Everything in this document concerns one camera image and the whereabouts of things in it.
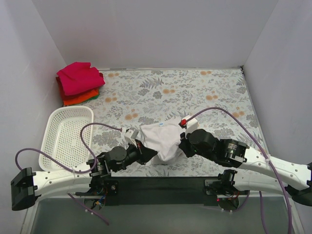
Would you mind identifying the white t shirt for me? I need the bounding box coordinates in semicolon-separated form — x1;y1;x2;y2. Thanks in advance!
140;117;184;165

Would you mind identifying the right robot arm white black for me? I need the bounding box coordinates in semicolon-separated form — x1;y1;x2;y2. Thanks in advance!
179;129;312;206

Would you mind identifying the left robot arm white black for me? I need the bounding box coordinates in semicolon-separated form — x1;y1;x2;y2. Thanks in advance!
10;140;157;211

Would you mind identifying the floral patterned table mat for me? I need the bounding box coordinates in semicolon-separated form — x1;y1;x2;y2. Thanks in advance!
48;68;273;178

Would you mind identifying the white perforated plastic basket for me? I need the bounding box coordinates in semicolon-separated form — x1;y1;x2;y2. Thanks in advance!
41;106;94;169

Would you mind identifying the orange folded t shirt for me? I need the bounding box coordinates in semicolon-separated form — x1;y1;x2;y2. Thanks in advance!
56;77;99;106

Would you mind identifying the pink folded t shirt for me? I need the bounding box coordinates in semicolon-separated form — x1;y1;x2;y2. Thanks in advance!
57;62;105;96

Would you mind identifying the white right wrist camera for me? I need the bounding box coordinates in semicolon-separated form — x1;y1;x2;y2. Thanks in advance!
179;116;198;135

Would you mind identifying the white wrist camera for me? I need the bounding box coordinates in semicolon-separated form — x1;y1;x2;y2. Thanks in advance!
124;127;139;146
179;116;198;135

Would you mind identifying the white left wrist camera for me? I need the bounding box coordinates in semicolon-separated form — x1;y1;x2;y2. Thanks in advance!
124;127;139;146

